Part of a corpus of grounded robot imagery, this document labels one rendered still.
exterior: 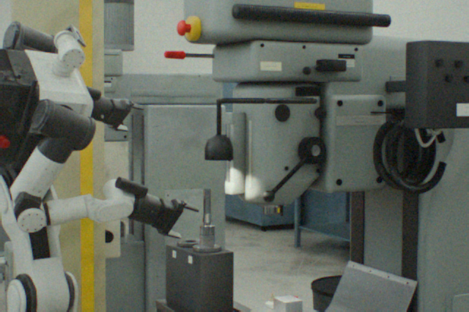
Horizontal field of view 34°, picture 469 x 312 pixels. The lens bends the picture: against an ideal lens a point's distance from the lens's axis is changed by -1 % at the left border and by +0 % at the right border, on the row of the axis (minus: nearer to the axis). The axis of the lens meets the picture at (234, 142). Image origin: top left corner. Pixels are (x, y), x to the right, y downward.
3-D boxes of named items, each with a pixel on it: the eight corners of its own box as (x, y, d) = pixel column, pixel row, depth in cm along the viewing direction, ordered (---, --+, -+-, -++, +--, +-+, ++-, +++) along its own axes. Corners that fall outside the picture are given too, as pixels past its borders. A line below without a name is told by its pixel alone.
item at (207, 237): (196, 244, 239) (196, 227, 238) (210, 243, 241) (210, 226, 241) (204, 247, 235) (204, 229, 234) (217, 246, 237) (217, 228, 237)
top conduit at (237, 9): (237, 17, 178) (238, 2, 178) (229, 19, 182) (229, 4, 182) (391, 27, 199) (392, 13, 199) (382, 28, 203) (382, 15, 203)
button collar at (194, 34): (194, 39, 189) (194, 15, 188) (184, 41, 194) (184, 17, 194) (201, 39, 189) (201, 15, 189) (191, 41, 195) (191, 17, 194)
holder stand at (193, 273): (200, 317, 230) (200, 251, 229) (165, 301, 249) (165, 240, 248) (234, 311, 237) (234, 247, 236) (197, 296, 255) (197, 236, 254)
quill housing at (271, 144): (261, 209, 191) (261, 80, 189) (224, 200, 209) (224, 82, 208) (325, 204, 200) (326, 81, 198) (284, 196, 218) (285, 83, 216)
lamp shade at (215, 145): (198, 159, 191) (198, 134, 191) (220, 157, 196) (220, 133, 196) (218, 160, 186) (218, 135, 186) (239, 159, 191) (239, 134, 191)
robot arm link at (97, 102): (93, 127, 265) (65, 120, 257) (84, 107, 272) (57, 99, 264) (111, 104, 261) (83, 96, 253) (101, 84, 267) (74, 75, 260)
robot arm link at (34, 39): (3, 68, 234) (26, 35, 229) (-4, 50, 239) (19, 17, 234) (35, 79, 242) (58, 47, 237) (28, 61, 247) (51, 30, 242)
